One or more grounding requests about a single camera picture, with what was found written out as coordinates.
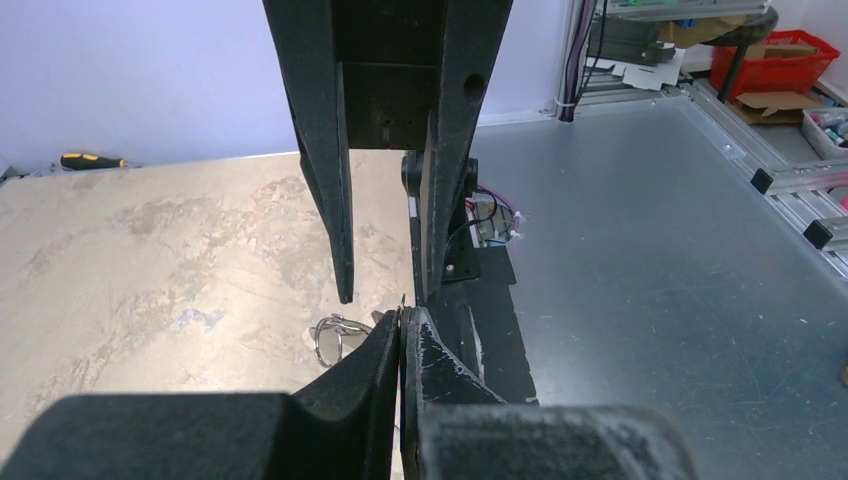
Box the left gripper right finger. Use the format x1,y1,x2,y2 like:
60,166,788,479
400,307,696,479

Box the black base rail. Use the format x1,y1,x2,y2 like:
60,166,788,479
427,247,539,406

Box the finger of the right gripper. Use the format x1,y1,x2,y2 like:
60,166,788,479
263,1,354,304
418,1,513,300

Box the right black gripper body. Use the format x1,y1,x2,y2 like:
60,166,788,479
331,1,449,151

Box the yellow black screwdriver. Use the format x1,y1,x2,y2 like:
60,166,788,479
60,152,127,171

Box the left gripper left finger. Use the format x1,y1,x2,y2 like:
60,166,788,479
1,311,400,479

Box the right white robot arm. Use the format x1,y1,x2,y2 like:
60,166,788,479
264,0,512,303

